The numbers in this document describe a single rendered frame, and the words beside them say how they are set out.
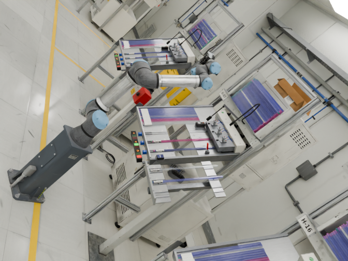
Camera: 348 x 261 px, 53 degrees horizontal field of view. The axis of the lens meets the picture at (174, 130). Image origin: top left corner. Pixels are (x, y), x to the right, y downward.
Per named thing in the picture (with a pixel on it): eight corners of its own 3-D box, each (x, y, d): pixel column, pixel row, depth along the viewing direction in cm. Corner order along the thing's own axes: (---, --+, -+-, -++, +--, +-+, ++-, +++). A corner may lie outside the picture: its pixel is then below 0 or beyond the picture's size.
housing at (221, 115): (232, 159, 275) (236, 145, 266) (213, 122, 312) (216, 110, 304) (242, 159, 277) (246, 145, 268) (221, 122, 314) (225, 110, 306)
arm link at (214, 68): (207, 65, 226) (220, 61, 227) (204, 62, 236) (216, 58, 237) (211, 76, 229) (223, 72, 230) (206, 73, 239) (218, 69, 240)
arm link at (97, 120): (82, 130, 217) (97, 116, 213) (81, 117, 227) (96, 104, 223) (97, 140, 224) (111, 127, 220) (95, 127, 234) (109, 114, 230)
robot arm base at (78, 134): (73, 144, 217) (84, 134, 215) (67, 127, 225) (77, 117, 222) (90, 150, 229) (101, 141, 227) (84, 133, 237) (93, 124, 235)
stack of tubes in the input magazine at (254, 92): (253, 132, 264) (283, 110, 257) (230, 96, 303) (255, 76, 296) (261, 140, 271) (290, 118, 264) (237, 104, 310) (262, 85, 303)
